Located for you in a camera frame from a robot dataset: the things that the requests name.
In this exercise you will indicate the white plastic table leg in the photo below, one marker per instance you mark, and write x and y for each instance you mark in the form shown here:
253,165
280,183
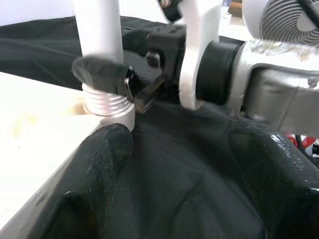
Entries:
99,27

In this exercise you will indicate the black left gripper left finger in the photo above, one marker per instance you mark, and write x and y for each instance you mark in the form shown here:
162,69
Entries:
94,174

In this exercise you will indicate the white plastic children table top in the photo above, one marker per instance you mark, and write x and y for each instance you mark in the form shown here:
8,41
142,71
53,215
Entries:
30,119

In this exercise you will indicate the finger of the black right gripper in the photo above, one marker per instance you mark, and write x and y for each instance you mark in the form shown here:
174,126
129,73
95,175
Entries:
102,74

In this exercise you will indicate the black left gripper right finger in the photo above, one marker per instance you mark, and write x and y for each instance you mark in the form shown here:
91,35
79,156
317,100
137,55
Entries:
286,189

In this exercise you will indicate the white round fan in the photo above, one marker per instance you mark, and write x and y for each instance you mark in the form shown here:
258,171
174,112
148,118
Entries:
276,22

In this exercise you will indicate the brown cardboard box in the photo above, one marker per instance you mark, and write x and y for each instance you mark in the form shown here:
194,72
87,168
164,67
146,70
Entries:
236,10

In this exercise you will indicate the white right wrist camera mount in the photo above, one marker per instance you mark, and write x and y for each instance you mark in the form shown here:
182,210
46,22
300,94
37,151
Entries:
199,37

